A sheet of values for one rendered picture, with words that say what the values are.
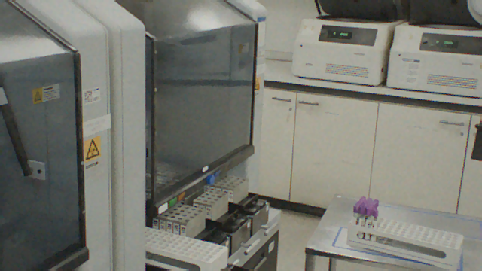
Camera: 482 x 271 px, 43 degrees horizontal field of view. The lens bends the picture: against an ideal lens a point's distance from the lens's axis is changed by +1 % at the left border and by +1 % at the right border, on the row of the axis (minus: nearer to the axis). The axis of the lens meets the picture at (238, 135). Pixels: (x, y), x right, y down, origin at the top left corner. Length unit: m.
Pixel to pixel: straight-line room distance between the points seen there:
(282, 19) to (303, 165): 1.15
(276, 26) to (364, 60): 1.03
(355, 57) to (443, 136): 0.68
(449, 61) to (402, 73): 0.26
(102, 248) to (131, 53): 0.44
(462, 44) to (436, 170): 0.73
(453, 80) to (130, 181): 2.49
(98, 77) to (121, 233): 0.39
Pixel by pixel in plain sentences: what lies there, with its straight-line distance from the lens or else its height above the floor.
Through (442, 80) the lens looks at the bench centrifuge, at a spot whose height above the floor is 0.98.
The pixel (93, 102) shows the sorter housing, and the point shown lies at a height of 1.29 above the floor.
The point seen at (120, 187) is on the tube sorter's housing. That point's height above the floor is 1.08.
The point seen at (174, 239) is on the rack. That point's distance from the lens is 1.64.
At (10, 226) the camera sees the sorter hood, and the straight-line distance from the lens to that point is 1.14.
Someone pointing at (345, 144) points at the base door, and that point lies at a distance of 3.79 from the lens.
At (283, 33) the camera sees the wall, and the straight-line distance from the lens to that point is 4.48.
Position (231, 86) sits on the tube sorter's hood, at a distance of 1.81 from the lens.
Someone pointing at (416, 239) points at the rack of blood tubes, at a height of 0.88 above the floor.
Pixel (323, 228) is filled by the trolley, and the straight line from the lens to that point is 1.86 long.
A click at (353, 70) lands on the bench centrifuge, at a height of 0.99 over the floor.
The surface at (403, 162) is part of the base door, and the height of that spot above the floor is 0.47.
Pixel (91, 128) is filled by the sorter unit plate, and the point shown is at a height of 1.24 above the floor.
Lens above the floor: 1.58
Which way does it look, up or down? 16 degrees down
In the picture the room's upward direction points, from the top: 2 degrees clockwise
